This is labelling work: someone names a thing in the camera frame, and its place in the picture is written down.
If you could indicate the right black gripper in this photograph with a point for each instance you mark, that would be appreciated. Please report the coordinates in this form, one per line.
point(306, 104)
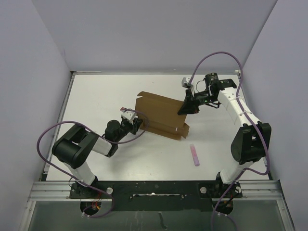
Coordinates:
point(189, 106)

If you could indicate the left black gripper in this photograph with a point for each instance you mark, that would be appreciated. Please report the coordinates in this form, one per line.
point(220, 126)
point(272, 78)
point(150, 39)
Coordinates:
point(134, 126)

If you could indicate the brown cardboard box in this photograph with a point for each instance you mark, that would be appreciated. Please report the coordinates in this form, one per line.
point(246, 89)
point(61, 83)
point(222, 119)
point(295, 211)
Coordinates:
point(160, 115)

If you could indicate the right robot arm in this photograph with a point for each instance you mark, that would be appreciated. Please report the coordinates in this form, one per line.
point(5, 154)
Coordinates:
point(252, 139)

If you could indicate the pink purple marker pen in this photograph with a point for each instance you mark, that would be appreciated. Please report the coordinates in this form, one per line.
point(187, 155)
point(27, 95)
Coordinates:
point(194, 155)

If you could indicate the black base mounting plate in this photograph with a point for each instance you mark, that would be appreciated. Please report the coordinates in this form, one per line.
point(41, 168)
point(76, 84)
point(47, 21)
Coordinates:
point(162, 195)

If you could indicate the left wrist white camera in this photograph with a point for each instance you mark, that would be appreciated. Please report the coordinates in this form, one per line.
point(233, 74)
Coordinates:
point(128, 114)

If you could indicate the wrist white camera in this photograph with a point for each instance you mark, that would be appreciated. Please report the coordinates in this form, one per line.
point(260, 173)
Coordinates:
point(187, 83)
point(128, 114)

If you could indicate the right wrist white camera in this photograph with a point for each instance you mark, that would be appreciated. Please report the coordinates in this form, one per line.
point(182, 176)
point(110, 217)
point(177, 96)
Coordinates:
point(187, 83)

